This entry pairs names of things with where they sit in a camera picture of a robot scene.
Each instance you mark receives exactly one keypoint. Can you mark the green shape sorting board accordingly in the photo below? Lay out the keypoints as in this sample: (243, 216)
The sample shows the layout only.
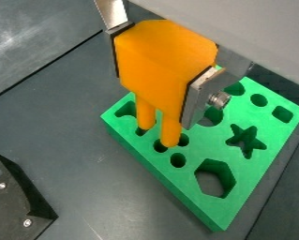
(212, 169)

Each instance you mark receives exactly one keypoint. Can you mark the black curved holder bracket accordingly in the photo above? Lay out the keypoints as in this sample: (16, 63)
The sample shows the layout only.
(25, 213)

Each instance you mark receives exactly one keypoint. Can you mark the orange three prong block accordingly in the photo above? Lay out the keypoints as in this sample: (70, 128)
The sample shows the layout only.
(160, 56)

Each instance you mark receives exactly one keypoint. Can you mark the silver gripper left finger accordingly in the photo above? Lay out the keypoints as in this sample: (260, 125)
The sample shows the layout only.
(115, 17)

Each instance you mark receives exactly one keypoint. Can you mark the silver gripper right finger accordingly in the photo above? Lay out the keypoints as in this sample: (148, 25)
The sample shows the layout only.
(204, 89)

